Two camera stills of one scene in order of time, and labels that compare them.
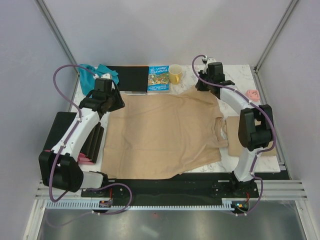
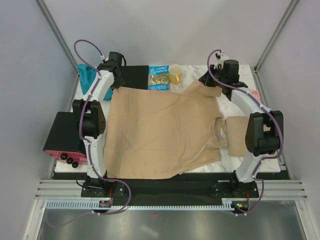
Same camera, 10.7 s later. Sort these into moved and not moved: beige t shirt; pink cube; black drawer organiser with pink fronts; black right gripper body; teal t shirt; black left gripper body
Moved: black left gripper body; black right gripper body
Not moved: black drawer organiser with pink fronts; teal t shirt; pink cube; beige t shirt
